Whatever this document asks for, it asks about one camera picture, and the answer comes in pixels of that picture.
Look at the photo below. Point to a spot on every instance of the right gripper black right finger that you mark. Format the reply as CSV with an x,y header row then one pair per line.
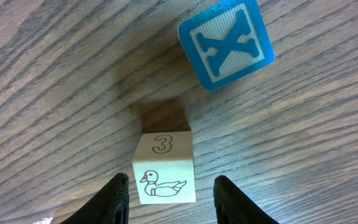
x,y
234,206

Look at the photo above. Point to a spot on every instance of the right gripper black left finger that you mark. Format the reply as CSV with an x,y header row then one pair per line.
x,y
110,205

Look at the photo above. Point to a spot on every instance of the plain block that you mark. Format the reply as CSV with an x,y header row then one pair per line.
x,y
164,168

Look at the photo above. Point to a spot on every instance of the blue X block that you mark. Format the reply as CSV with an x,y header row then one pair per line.
x,y
226,42

